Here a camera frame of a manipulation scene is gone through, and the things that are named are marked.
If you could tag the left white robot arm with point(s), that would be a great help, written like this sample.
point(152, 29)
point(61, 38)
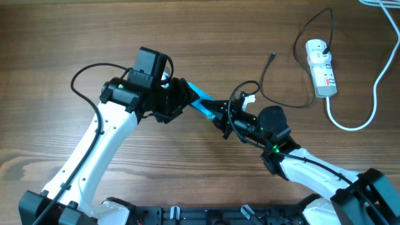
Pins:
point(146, 89)

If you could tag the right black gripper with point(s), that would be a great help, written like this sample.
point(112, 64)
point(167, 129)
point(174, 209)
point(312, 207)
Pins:
point(227, 118)

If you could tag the white power strip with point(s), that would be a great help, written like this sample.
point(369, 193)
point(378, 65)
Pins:
point(321, 68)

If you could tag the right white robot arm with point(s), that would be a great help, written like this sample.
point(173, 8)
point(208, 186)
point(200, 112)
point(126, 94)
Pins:
point(340, 196)

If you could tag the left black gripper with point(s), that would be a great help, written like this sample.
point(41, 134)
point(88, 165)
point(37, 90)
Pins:
point(174, 98)

